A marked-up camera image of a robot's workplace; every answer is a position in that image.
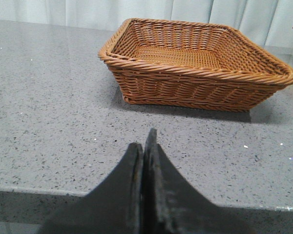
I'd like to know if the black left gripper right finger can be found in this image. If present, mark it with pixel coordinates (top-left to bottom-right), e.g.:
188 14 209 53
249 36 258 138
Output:
143 128 256 234

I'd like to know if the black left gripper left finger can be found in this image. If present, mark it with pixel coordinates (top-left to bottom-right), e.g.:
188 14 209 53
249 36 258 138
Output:
38 143 143 234

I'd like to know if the brown wicker basket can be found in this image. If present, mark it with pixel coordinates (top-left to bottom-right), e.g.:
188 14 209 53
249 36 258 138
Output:
98 18 293 112

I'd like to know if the white curtain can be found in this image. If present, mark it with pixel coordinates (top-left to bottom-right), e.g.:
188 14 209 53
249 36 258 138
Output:
0 0 293 48

